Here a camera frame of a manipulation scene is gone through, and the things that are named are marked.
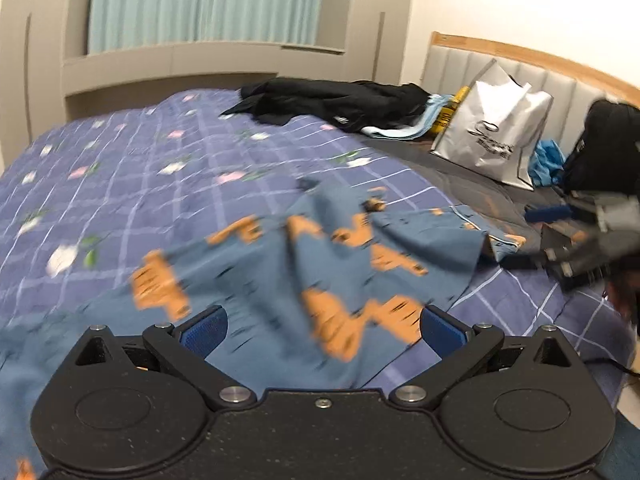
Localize black backpack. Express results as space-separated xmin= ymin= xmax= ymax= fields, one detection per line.
xmin=562 ymin=98 xmax=640 ymax=197

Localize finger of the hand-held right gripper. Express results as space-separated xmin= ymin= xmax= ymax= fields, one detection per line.
xmin=524 ymin=202 xmax=587 ymax=224
xmin=499 ymin=246 xmax=567 ymax=272

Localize white shopping bag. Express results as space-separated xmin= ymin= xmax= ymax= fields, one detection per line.
xmin=429 ymin=58 xmax=555 ymax=192

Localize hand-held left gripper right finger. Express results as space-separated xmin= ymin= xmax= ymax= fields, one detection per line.
xmin=388 ymin=304 xmax=572 ymax=411

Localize grey padded wooden headboard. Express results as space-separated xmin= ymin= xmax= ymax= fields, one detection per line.
xmin=422 ymin=30 xmax=640 ymax=162

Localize beige built-in cabinet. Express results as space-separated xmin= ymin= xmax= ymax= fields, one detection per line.
xmin=0 ymin=0 xmax=417 ymax=173

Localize light blue folded cloth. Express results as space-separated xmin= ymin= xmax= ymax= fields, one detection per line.
xmin=360 ymin=93 xmax=454 ymax=141

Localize pale green curtain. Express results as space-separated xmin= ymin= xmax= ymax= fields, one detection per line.
xmin=87 ymin=0 xmax=327 ymax=55

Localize yellow packet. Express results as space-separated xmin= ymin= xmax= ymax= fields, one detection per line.
xmin=432 ymin=85 xmax=471 ymax=135

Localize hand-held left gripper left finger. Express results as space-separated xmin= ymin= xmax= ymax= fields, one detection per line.
xmin=74 ymin=304 xmax=257 ymax=412

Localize blue pants with orange print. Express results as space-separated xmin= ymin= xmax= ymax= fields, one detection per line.
xmin=0 ymin=179 xmax=529 ymax=480

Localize grey quilted bed cover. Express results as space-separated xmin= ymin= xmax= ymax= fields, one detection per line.
xmin=369 ymin=134 xmax=601 ymax=273

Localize bright blue cloth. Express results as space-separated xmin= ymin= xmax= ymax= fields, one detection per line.
xmin=529 ymin=138 xmax=569 ymax=187

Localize black clothing pile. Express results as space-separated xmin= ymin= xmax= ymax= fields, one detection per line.
xmin=220 ymin=77 xmax=434 ymax=134

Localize black cable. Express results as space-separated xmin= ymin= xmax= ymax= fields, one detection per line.
xmin=581 ymin=354 xmax=640 ymax=376

